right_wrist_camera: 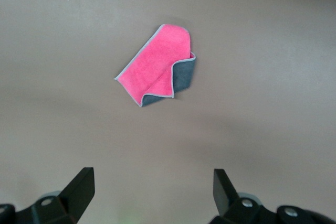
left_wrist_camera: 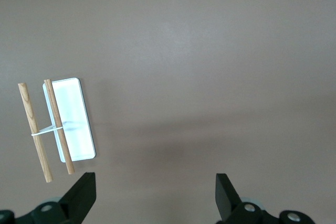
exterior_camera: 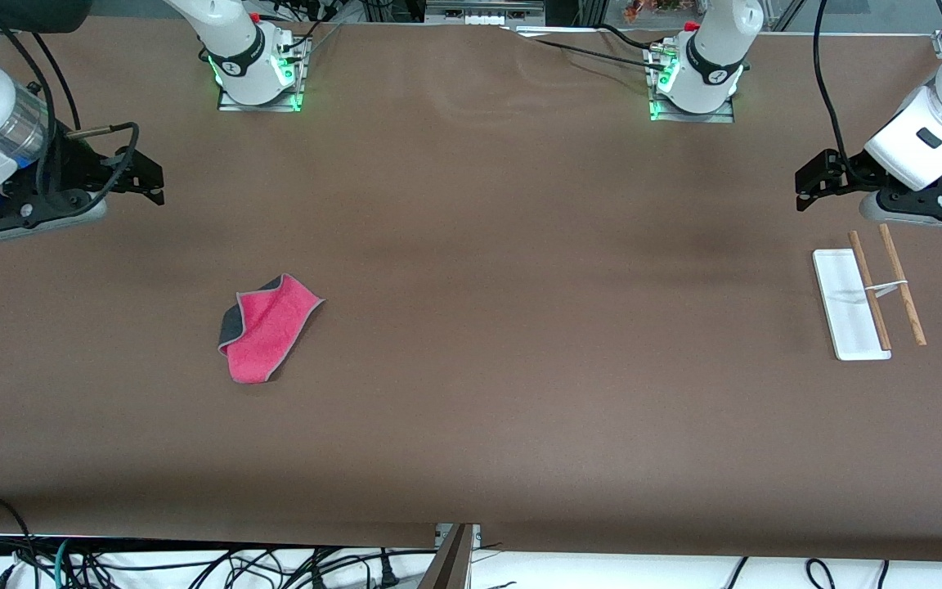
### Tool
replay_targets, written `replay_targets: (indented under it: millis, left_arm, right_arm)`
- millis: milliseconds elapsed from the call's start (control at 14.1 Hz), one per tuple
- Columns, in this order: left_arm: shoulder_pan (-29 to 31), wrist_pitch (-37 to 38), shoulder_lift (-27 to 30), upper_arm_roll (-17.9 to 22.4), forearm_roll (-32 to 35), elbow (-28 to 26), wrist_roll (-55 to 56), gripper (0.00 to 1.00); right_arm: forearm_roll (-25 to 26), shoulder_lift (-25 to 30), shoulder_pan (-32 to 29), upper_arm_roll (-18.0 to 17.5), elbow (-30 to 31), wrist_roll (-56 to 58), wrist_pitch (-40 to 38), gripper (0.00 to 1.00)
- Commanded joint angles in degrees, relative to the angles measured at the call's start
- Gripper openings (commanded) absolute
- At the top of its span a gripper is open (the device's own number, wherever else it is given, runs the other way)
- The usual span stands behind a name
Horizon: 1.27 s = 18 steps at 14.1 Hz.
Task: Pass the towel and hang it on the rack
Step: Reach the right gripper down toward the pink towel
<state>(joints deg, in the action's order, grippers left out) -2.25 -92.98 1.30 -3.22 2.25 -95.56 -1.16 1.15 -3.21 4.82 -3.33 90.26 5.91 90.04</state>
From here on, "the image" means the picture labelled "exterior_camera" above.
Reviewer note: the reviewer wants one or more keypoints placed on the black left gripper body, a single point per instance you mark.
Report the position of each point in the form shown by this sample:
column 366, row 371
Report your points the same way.
column 848, row 170

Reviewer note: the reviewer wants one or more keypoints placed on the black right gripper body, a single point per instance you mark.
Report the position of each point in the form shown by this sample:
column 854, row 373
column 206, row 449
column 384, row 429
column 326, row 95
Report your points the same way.
column 80, row 161

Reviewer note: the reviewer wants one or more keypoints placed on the pink and grey towel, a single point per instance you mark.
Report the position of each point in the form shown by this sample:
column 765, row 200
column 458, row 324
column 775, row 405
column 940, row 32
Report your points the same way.
column 271, row 331

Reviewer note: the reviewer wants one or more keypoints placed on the white rack with wooden bars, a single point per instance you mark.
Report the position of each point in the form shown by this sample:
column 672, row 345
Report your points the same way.
column 847, row 303

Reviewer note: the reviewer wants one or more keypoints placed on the orange background object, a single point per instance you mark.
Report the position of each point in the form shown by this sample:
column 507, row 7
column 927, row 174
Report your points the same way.
column 655, row 8

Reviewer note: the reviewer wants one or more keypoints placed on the brown table cover sheet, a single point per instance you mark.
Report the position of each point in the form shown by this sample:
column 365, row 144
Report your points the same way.
column 471, row 368

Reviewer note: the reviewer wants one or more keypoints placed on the white power strip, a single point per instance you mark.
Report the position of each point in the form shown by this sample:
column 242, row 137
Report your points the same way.
column 483, row 12

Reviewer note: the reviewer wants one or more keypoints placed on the brown table leg beam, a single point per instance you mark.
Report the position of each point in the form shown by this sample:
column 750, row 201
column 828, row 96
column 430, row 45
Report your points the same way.
column 446, row 568

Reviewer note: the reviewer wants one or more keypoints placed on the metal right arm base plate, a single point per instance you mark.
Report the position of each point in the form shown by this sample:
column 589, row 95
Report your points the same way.
column 258, row 106

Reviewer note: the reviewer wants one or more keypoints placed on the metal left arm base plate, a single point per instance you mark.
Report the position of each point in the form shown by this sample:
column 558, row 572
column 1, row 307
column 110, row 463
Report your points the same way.
column 692, row 117

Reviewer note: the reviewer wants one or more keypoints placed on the metal table frame bracket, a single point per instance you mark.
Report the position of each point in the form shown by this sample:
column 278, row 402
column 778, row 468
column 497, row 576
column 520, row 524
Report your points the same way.
column 471, row 536

